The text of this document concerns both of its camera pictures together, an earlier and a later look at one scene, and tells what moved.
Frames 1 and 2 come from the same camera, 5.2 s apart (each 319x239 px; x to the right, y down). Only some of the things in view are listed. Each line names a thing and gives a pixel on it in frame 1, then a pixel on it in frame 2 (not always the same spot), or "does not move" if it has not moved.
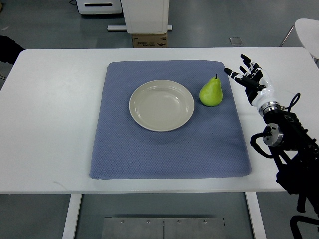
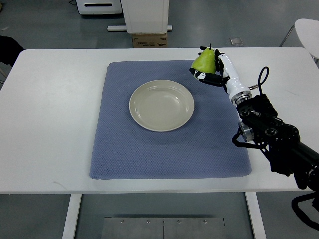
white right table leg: [256, 215] does not move
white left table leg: [69, 232] does not move
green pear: [211, 94] to [205, 61]
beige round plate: [161, 105] does not move
